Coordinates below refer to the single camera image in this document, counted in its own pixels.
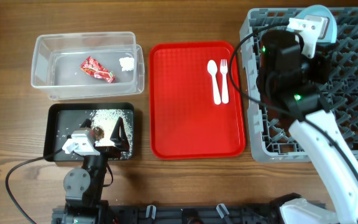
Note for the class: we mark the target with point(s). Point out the grey dishwasher rack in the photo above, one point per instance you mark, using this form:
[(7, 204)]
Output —
[(270, 143)]

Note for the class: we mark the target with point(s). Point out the light blue plate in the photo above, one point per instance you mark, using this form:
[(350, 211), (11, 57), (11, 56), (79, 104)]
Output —
[(322, 15)]

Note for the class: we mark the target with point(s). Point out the clear plastic bin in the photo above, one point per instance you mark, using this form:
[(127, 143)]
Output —
[(57, 59)]

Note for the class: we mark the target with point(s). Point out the red serving tray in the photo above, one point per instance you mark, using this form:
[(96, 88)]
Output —
[(185, 123)]

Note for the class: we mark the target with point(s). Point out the black waste tray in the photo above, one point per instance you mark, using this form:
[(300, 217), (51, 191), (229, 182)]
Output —
[(64, 118)]

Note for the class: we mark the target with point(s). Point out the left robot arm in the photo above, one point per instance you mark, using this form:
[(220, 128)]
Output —
[(84, 185)]

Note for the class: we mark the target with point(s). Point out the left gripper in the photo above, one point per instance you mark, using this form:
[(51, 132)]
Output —
[(120, 143)]

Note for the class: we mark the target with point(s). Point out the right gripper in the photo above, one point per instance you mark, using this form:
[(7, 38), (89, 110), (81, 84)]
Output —
[(321, 59)]

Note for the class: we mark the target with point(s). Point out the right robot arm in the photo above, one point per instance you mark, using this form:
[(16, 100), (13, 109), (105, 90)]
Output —
[(288, 82)]

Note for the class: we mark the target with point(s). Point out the rice and food scraps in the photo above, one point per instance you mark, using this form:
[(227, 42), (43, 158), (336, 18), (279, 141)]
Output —
[(92, 132)]

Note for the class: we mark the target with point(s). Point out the red snack wrapper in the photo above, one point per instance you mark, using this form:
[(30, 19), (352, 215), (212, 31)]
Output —
[(94, 69)]

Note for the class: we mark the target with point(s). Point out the white tissue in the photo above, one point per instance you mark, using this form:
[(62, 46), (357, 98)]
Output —
[(127, 64)]

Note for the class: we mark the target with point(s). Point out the white plastic fork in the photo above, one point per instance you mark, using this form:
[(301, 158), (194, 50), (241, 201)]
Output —
[(224, 71)]

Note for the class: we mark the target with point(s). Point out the white plastic spoon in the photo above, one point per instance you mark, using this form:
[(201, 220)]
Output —
[(212, 70)]

